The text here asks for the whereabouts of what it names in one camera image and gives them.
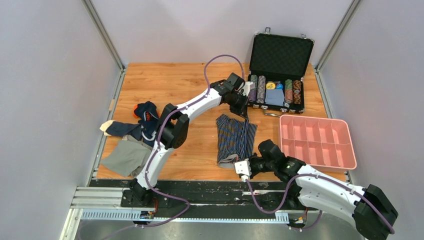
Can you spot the grey cloth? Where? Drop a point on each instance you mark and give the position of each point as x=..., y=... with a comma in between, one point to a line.
x=128, y=158

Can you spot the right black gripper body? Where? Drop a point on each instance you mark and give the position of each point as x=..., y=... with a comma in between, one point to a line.
x=257, y=164

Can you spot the navy striped underwear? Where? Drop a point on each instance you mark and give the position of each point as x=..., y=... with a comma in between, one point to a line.
x=236, y=140

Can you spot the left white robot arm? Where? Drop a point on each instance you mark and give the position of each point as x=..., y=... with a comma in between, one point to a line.
x=173, y=125

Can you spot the purple poker chip stack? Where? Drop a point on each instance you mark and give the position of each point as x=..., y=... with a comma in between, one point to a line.
x=253, y=79

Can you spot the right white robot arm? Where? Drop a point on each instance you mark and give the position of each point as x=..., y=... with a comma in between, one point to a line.
x=367, y=209

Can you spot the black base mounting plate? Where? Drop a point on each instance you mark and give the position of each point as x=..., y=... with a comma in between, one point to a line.
x=211, y=199

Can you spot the brown poker chip stack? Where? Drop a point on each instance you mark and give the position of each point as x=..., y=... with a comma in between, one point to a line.
x=297, y=87

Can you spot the grey poker chip stack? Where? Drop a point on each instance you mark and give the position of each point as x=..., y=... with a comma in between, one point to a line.
x=260, y=92

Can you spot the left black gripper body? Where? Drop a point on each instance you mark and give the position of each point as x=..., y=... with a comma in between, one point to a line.
x=238, y=103

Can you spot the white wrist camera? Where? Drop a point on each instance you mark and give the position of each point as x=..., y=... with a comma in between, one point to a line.
x=247, y=87
x=243, y=169

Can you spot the pink compartment tray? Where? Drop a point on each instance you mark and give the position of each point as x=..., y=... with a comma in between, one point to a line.
x=323, y=143

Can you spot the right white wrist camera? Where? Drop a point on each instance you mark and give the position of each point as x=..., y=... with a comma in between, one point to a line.
x=243, y=169

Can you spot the green poker chip stack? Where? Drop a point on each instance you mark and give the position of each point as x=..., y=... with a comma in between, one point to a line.
x=288, y=87

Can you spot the blue playing card deck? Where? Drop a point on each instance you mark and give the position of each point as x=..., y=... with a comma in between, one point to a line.
x=274, y=97

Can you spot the aluminium frame rail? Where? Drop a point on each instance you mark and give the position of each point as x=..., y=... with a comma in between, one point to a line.
x=114, y=203

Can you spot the navy white orange garment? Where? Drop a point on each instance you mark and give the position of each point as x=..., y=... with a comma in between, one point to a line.
x=144, y=130

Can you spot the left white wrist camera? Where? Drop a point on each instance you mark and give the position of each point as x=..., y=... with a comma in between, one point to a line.
x=247, y=87

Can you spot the yellow dealer button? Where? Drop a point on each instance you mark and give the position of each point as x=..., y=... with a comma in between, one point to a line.
x=270, y=85

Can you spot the black poker chip case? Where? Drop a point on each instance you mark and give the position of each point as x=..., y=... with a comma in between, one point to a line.
x=278, y=58

